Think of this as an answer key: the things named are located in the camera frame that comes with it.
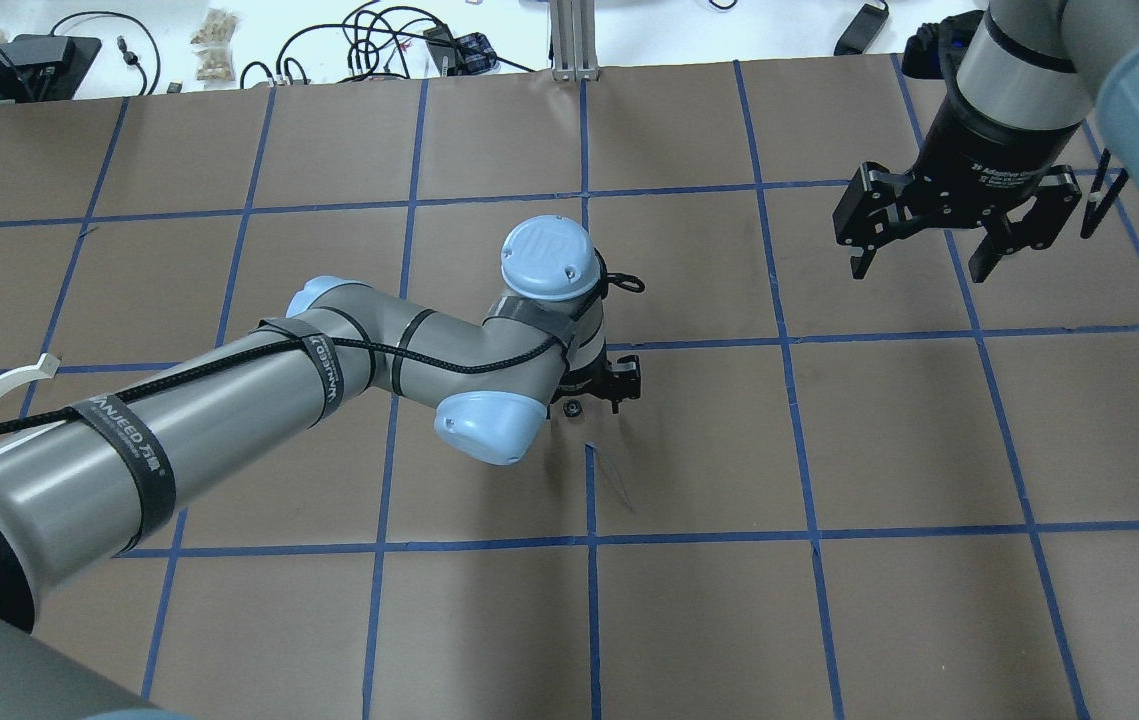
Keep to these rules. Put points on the black power adapter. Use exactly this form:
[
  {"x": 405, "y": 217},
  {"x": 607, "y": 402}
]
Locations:
[{"x": 863, "y": 29}]

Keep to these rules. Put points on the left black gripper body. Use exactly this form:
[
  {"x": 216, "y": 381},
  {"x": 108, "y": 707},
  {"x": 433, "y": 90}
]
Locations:
[{"x": 622, "y": 381}]

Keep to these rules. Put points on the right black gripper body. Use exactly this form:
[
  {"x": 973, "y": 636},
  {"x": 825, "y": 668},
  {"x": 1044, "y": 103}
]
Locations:
[{"x": 974, "y": 142}]

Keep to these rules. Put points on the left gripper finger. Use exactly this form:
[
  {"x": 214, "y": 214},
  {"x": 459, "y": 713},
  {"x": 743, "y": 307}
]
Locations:
[{"x": 624, "y": 381}]

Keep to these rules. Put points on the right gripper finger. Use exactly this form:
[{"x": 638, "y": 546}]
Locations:
[
  {"x": 871, "y": 213},
  {"x": 1053, "y": 202}
]

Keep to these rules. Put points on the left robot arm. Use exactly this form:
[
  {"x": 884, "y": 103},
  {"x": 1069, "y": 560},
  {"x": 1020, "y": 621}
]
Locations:
[{"x": 90, "y": 481}]

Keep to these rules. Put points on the aluminium frame post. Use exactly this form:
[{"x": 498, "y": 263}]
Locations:
[{"x": 573, "y": 40}]

